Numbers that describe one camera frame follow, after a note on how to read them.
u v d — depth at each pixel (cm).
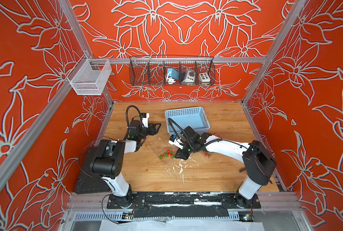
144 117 85
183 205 73
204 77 95
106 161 48
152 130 83
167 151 90
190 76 91
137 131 74
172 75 84
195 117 110
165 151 90
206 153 90
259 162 46
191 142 67
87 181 75
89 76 93
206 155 86
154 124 84
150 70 100
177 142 71
